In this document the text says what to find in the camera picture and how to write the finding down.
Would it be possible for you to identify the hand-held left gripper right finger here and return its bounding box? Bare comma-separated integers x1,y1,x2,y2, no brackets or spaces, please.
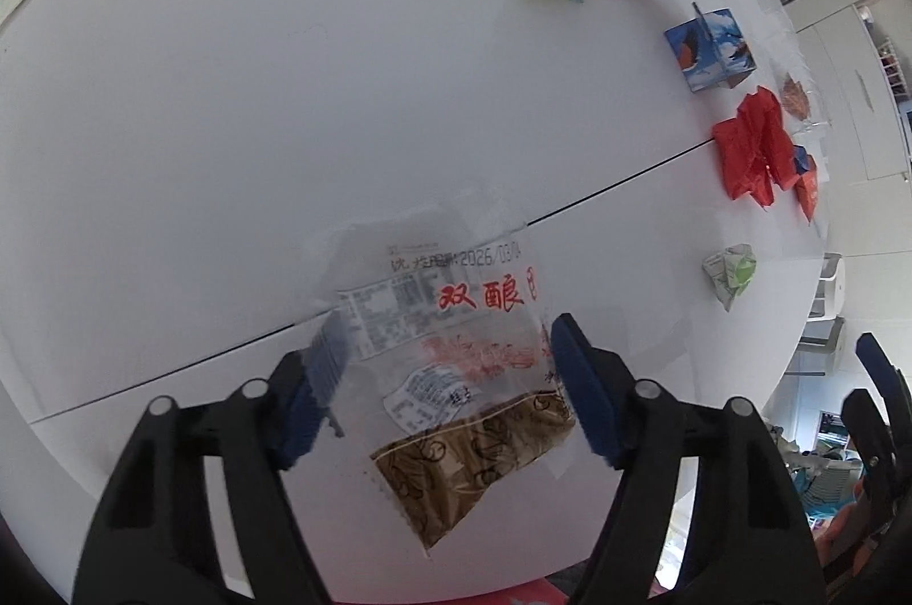
548,312,828,605

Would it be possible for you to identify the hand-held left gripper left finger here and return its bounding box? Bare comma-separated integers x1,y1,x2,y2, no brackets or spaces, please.
71,312,350,605

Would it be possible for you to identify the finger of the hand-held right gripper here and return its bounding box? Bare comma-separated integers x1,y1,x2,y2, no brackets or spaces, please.
855,332,912,428
842,389,900,506

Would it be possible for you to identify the clear bag with brown print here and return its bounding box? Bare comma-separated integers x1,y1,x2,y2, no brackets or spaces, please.
313,220,578,553

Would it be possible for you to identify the white stool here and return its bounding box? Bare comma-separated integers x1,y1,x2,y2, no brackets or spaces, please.
805,254,848,321

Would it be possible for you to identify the crumpled white and green paper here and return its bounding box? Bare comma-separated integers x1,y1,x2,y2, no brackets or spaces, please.
702,243,758,312

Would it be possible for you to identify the small red and blue packet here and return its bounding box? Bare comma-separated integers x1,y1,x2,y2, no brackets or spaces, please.
791,145,820,221

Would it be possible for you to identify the crumpled red paper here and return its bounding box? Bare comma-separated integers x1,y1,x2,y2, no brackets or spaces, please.
712,86,799,212

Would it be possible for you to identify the white cabinet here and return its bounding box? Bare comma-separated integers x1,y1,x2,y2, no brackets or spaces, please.
748,0,912,182

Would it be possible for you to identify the clear wrapper with brown contents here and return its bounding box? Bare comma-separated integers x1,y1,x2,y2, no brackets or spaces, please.
776,72,831,132

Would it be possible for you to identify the blue printed carton box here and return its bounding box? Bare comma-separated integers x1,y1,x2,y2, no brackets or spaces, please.
664,2,758,94

